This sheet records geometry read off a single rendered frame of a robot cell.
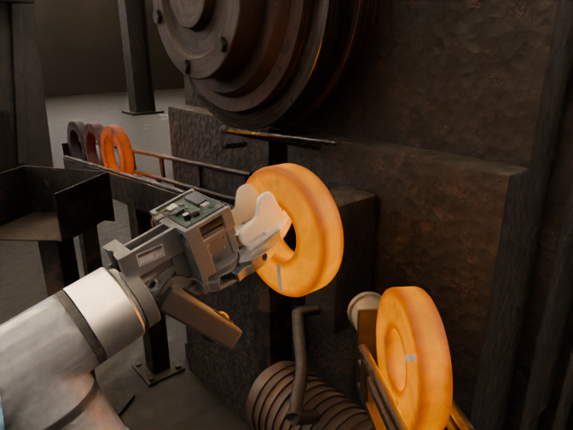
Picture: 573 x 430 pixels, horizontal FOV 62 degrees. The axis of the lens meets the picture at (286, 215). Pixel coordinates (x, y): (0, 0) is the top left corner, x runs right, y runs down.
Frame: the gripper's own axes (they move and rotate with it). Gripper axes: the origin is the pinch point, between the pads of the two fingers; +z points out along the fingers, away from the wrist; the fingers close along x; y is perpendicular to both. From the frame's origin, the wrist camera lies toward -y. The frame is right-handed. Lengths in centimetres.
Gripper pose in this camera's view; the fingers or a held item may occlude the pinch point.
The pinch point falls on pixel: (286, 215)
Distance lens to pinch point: 56.0
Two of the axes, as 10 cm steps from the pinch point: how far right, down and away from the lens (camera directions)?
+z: 7.3, -4.8, 4.9
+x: -6.5, -2.8, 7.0
